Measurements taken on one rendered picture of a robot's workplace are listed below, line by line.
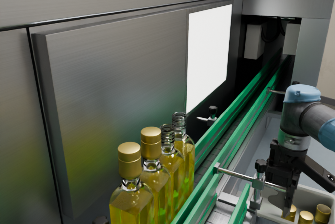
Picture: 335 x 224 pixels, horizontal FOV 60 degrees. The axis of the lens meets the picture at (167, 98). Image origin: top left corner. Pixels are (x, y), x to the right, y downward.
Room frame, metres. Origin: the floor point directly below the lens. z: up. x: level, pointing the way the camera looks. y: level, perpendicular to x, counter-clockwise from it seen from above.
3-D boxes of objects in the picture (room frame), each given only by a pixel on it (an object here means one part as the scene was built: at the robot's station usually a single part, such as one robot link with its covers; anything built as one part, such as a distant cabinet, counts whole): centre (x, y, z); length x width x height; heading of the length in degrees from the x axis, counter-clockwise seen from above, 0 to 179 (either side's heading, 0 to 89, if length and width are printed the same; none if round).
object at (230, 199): (0.57, -0.18, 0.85); 0.09 x 0.04 x 0.07; 61
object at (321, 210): (0.62, -0.43, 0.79); 0.04 x 0.04 x 0.04
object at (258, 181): (0.57, -0.19, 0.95); 0.17 x 0.03 x 0.12; 61
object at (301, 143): (0.63, -0.32, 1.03); 0.08 x 0.08 x 0.05
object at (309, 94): (0.63, -0.32, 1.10); 0.09 x 0.08 x 0.11; 15
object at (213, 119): (0.87, -0.13, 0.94); 0.07 x 0.04 x 0.13; 61
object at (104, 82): (0.81, -0.03, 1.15); 0.90 x 0.03 x 0.34; 151
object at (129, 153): (0.37, 0.06, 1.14); 0.04 x 0.04 x 0.04
